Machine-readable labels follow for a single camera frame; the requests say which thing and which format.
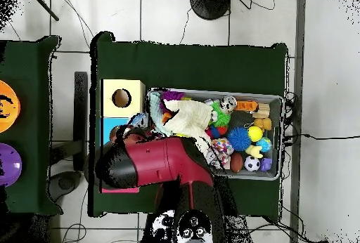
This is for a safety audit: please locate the light blue waffle cloth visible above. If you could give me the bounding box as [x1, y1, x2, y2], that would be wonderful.
[147, 91, 173, 138]

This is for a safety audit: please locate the cream waffle cloth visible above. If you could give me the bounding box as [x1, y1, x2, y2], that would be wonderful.
[162, 99, 214, 157]

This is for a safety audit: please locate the wooden box with three holes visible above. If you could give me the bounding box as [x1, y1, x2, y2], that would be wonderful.
[100, 79, 146, 194]

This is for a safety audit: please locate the black upright panel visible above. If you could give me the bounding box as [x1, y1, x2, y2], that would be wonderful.
[73, 71, 89, 172]

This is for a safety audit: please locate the purple spiky rubber ball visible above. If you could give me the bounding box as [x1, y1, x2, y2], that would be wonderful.
[158, 90, 186, 114]

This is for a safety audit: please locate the green spiky rubber ball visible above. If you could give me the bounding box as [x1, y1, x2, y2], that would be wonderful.
[209, 101, 232, 128]

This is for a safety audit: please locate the dark green tablecloth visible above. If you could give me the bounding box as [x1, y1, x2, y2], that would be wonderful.
[0, 35, 63, 216]
[89, 31, 289, 223]

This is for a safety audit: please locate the blue spiky rubber ball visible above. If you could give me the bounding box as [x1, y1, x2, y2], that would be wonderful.
[226, 126, 252, 152]

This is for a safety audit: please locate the long orange building brick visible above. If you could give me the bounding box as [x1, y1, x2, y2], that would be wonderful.
[234, 100, 259, 112]

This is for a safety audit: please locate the small soccer ball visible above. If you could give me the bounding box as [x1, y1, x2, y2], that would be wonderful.
[243, 155, 262, 173]

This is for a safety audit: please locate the plain yellow ball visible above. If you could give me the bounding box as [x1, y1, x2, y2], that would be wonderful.
[247, 125, 264, 143]

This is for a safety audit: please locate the purple plastic bowl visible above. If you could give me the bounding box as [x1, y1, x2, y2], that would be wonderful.
[0, 143, 23, 188]

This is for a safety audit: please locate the orange plastic bowl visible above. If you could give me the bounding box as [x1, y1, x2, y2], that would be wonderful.
[0, 80, 21, 133]

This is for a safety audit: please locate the globe print ball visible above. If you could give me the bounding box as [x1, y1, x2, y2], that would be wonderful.
[255, 136, 273, 153]

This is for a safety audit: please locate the black round stand base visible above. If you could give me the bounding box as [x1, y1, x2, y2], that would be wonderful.
[189, 0, 232, 20]

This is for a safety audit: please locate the black tripod leg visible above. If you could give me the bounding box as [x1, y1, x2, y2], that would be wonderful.
[29, 0, 60, 22]

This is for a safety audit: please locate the shallow wire mesh bin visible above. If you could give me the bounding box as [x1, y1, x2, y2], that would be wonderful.
[143, 87, 284, 181]

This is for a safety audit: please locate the black cable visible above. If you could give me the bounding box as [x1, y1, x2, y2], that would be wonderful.
[283, 133, 360, 141]

